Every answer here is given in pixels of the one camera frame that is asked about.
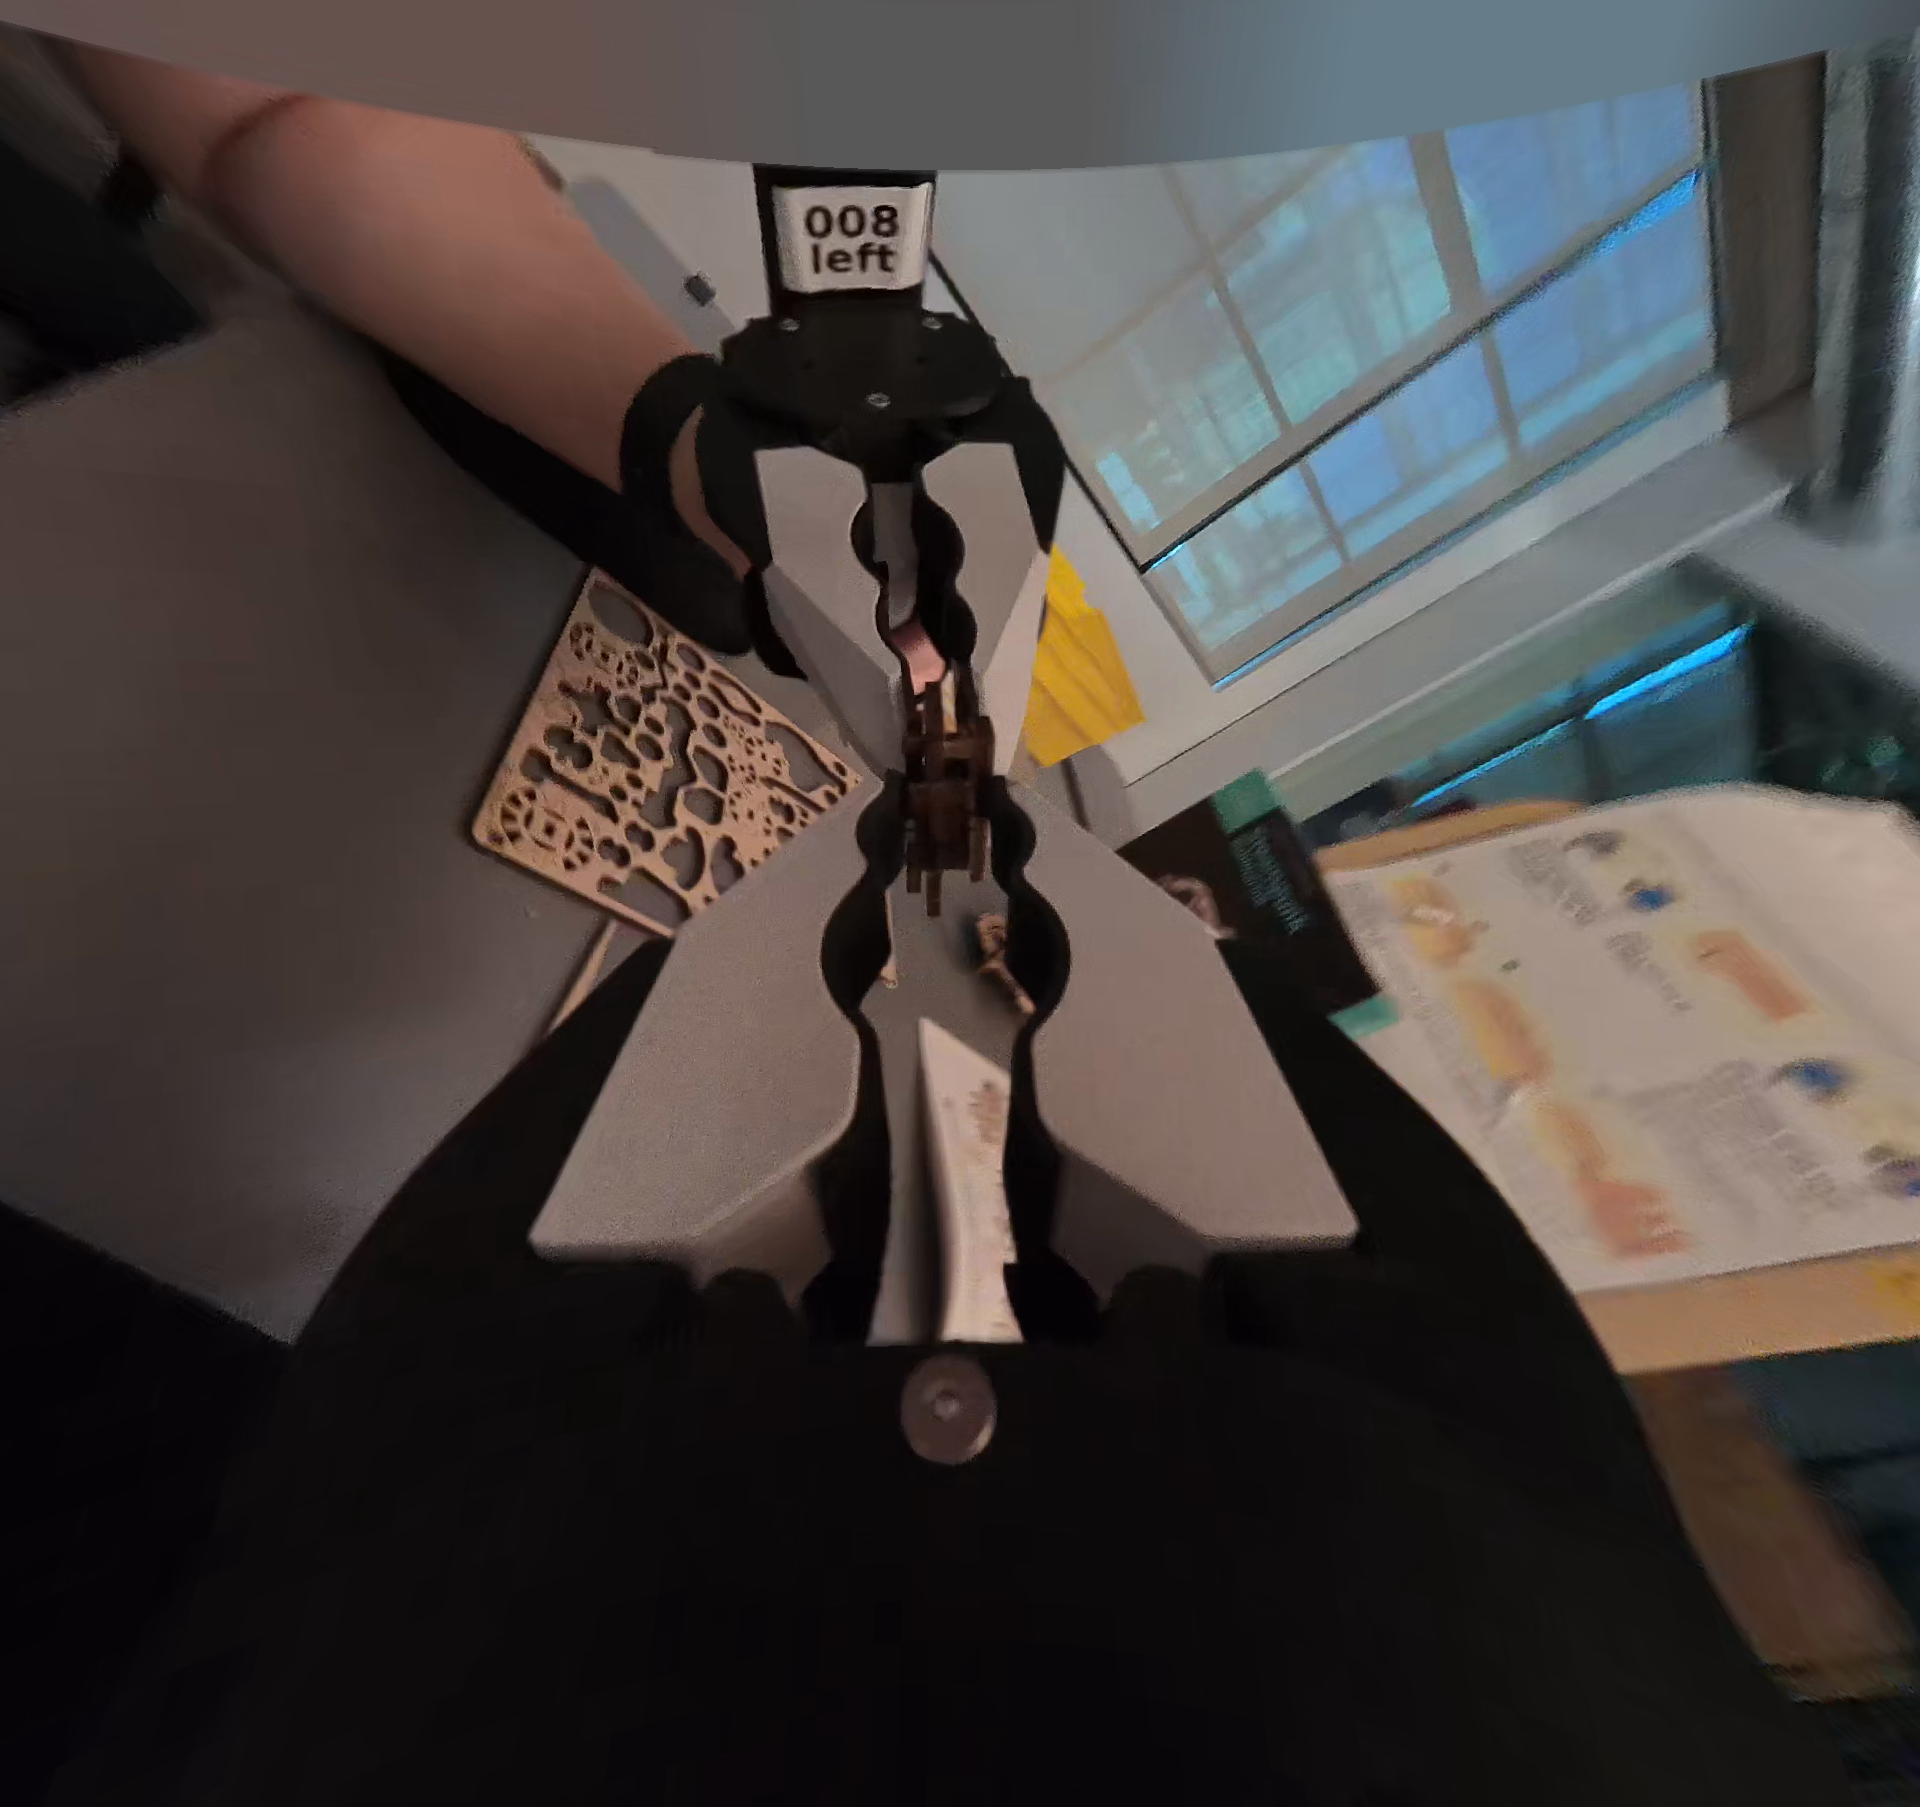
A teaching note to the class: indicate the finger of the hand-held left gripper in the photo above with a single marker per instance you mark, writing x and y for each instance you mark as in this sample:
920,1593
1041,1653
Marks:
1008,563
811,563

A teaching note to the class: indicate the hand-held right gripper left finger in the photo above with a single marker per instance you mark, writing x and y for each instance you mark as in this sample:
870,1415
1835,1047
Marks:
690,1087

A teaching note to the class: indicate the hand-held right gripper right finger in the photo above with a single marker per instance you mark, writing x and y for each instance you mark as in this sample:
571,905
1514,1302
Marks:
1200,1087

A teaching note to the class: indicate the small wooden gear assembly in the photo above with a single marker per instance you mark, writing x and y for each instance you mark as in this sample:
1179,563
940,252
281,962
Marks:
946,788

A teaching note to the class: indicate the person's left forearm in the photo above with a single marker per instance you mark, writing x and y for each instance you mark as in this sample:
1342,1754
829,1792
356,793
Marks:
451,277

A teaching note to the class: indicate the black model kit box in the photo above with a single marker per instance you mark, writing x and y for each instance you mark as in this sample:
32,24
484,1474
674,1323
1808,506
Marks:
1276,908

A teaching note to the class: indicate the partly built wooden model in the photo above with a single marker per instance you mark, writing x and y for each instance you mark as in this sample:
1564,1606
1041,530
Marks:
1003,960

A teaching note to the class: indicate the person's left hand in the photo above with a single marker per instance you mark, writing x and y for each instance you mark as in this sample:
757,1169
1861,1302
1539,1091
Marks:
924,653

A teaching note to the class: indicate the yellow plastic bin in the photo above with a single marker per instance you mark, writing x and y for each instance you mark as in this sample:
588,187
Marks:
1079,666

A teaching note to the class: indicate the laser-cut wooden sheet with gear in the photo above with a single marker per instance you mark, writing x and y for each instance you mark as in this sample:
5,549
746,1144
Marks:
661,756

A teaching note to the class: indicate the open instruction booklet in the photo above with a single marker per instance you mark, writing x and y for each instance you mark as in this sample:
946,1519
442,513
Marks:
967,1176

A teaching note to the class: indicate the large printed poster sheet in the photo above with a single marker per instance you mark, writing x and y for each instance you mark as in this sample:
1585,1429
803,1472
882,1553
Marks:
1651,1026

